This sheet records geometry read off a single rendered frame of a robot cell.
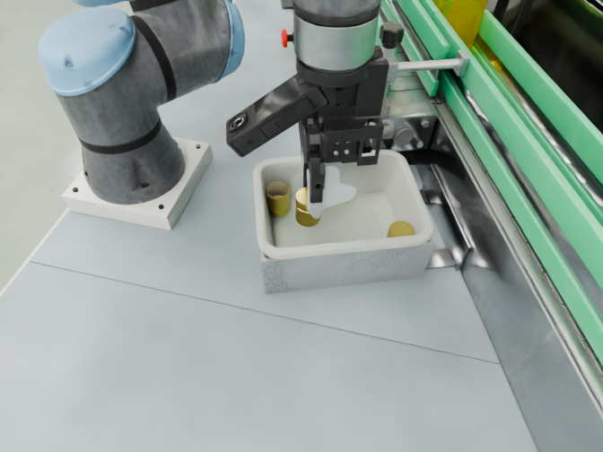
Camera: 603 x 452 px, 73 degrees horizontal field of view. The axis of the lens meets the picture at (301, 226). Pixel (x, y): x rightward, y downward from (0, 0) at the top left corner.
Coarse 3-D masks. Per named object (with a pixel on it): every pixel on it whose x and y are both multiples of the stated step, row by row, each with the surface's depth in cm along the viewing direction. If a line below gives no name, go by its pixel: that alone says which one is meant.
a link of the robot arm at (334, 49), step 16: (304, 32) 35; (320, 32) 34; (336, 32) 33; (352, 32) 34; (368, 32) 34; (304, 48) 36; (320, 48) 35; (336, 48) 34; (352, 48) 35; (368, 48) 36; (320, 64) 36; (336, 64) 35; (352, 64) 36
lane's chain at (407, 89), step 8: (384, 16) 79; (400, 48) 72; (400, 56) 70; (400, 72) 67; (408, 72) 67; (400, 80) 65; (408, 80) 65; (416, 80) 65; (392, 88) 64; (400, 88) 64; (408, 88) 64; (416, 88) 64; (424, 88) 64; (392, 96) 62; (400, 96) 62; (408, 96) 62; (416, 96) 62; (424, 96) 62; (432, 96) 62; (392, 104) 61; (400, 104) 61
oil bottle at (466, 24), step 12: (444, 0) 61; (456, 0) 59; (468, 0) 59; (480, 0) 59; (444, 12) 62; (456, 12) 60; (468, 12) 60; (480, 12) 60; (456, 24) 61; (468, 24) 62; (468, 36) 63; (468, 48) 65
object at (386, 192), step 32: (288, 160) 59; (384, 160) 61; (256, 192) 55; (384, 192) 65; (416, 192) 55; (288, 224) 61; (320, 224) 61; (352, 224) 61; (384, 224) 61; (416, 224) 54; (288, 256) 49
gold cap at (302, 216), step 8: (304, 192) 54; (296, 200) 53; (304, 200) 53; (296, 208) 54; (304, 208) 53; (296, 216) 56; (304, 216) 54; (320, 216) 57; (304, 224) 55; (312, 224) 56
